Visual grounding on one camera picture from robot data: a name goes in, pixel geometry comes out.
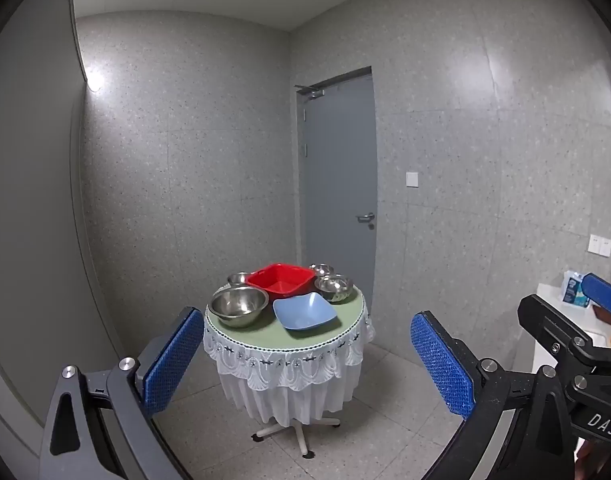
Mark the round table with lace cloth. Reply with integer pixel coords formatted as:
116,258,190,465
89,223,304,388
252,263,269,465
202,280,375,426

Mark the person's right hand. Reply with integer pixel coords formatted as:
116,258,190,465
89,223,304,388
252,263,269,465
575,437,599,480

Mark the blue square plastic bowl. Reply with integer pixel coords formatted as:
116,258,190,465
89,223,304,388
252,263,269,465
272,292,339,332

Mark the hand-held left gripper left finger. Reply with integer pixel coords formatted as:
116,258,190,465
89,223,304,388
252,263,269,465
39,306,206,480

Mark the white double wall socket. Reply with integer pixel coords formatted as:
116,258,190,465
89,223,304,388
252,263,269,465
587,233,611,259

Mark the white counter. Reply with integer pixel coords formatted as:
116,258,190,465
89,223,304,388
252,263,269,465
532,282,611,377

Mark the white table base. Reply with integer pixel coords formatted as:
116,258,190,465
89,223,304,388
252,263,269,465
252,416,341,459

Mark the blue and white tissue pack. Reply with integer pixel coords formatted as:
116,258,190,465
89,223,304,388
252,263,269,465
561,270,592,308

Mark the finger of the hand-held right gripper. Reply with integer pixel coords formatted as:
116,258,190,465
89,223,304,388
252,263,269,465
517,293,611,376
583,272,611,319

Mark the medium steel bowl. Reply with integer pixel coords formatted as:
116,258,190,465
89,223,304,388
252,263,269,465
314,274,355,304

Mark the grey door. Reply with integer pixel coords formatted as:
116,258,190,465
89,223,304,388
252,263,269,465
296,66,377,306

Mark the red square plastic basin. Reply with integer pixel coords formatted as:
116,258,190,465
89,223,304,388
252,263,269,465
245,263,317,300

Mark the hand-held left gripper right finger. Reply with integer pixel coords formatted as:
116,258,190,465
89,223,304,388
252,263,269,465
410,310,577,480

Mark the large steel bowl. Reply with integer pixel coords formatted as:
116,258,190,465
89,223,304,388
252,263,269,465
208,286,269,329

